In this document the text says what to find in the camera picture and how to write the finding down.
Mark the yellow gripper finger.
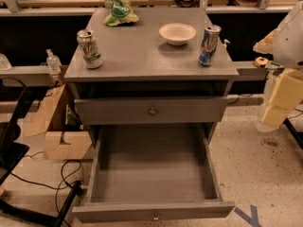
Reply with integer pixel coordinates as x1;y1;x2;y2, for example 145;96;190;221
270;70;303;111
260;106;290;128

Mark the green white 7up can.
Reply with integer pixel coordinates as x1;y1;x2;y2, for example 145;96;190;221
77;29;102;69

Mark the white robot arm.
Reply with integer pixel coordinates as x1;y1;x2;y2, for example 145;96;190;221
253;1;303;132

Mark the blue silver energy drink can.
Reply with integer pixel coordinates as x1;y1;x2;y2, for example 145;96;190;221
198;25;222;67

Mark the grey drawer cabinet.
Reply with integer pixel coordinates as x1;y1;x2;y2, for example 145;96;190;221
64;8;238;141

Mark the open grey middle drawer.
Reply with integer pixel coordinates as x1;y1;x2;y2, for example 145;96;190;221
73;124;235;223

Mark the closed grey top drawer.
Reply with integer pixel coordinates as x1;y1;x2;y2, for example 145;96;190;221
75;96;228;125

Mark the black stand leg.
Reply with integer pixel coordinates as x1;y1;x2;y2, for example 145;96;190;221
283;118;303;149

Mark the small white pump bottle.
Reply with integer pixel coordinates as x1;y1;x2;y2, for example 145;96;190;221
223;39;230;50

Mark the white bowl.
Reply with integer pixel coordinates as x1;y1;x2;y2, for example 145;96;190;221
159;23;196;46

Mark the green chip bag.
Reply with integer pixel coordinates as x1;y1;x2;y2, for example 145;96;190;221
104;0;139;26

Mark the cardboard box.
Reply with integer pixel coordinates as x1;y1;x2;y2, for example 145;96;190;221
25;85;92;160

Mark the clear plastic bottle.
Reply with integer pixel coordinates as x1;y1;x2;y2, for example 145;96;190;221
46;49;62;73

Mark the black chair frame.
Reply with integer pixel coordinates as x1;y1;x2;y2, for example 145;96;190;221
0;78;82;227

